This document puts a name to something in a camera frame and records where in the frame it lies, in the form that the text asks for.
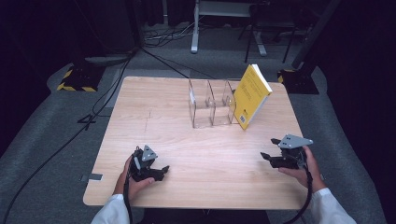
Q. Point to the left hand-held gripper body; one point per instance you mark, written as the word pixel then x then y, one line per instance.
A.
pixel 146 161

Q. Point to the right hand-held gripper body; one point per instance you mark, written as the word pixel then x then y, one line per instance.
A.
pixel 292 149

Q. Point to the yellow book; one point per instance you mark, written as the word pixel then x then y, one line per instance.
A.
pixel 249 93

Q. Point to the clear acrylic book rack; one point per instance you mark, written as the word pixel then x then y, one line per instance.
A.
pixel 204 105

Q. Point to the person's left hand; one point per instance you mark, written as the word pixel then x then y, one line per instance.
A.
pixel 130 188

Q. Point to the person's right hand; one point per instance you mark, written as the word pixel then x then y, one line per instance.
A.
pixel 311 177

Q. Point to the black yellow striped stand base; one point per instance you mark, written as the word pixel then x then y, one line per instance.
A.
pixel 81 77
pixel 299 82

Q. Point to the grey slanted stand pole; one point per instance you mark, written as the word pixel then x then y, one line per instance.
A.
pixel 314 34

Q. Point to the black metal stool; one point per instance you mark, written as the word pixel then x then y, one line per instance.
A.
pixel 271 21

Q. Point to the grey metal table bracket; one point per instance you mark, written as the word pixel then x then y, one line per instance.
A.
pixel 91 177

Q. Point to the white desk frame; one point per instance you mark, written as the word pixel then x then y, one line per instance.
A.
pixel 195 34

